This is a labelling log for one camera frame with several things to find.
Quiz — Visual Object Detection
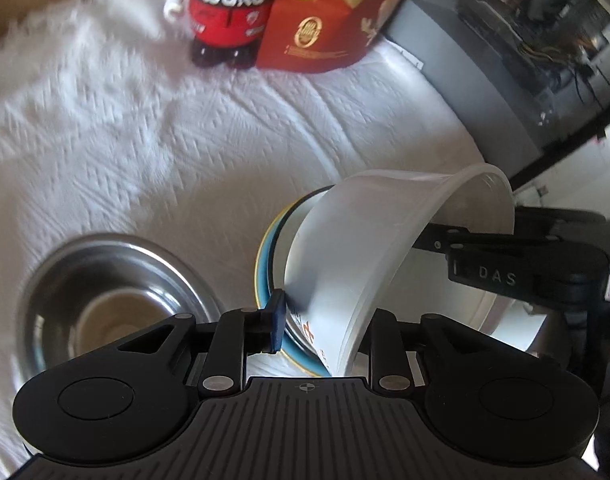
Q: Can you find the stainless steel bowl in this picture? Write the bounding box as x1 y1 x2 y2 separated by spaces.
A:
16 233 221 382

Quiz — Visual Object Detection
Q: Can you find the blue ceramic bowl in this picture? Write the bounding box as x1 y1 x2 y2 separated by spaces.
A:
269 186 329 359

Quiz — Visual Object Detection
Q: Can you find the white yellow-rimmed bowl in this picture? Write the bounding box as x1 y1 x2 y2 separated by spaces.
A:
254 207 329 377

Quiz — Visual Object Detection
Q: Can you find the red and white tray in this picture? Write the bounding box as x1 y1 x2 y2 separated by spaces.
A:
480 296 549 351

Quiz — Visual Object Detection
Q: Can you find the white computer case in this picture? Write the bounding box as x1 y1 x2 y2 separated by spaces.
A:
383 0 610 188

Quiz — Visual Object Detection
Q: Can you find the white textured tablecloth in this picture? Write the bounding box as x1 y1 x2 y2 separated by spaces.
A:
0 0 482 479

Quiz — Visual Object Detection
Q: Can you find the red quail eggs bag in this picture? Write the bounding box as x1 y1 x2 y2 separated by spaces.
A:
256 0 401 74

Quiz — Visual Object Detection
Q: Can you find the panda bear figurine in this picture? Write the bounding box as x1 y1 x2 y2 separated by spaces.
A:
163 0 273 70

